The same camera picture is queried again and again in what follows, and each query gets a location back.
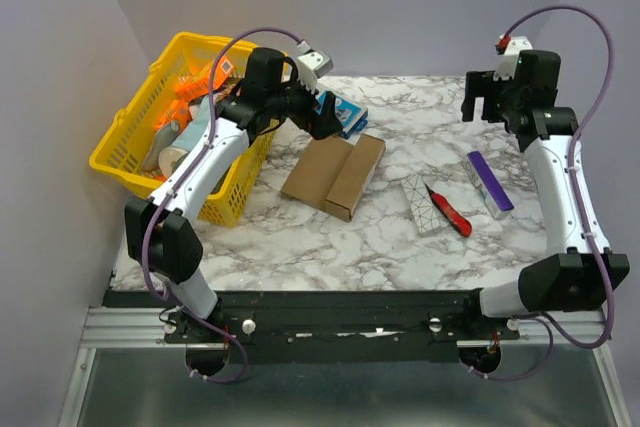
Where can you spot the blue razor box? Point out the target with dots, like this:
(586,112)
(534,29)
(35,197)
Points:
(353,117)

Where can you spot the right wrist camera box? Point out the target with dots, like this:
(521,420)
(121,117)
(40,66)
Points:
(508,49)

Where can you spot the beige bottle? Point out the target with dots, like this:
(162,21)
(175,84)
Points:
(162,139)

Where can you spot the light blue chips bag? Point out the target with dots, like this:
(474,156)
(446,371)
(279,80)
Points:
(197,133)

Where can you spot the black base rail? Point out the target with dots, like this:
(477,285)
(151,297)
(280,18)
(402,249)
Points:
(342,327)

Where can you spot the white patterned box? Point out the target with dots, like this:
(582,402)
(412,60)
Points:
(425,215)

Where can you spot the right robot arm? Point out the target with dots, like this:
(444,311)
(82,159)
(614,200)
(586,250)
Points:
(579,266)

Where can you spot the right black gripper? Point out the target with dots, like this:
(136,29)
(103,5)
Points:
(481,85)

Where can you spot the orange snack box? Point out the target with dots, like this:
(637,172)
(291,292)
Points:
(196,85)

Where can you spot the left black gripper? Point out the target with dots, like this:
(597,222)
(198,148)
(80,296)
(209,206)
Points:
(314,123)

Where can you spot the orange packet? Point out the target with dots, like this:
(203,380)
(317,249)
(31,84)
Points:
(178,111)

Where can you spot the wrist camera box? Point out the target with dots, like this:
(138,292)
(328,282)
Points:
(508,49)
(312,66)

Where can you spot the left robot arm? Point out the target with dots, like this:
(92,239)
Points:
(159,229)

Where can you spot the purple silver box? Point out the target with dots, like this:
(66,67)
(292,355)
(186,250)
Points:
(484,180)

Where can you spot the yellow plastic basket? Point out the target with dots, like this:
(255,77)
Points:
(122,149)

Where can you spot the brown cardboard express box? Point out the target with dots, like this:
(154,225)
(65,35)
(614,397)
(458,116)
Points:
(333,174)

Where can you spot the aluminium frame rail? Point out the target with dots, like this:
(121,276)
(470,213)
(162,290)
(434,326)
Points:
(122,328)

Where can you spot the red black utility knife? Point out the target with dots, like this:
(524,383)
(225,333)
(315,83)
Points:
(460,224)

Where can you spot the white round jar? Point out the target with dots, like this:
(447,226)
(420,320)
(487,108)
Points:
(170,159)

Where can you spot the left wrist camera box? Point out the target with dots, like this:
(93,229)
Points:
(312,66)

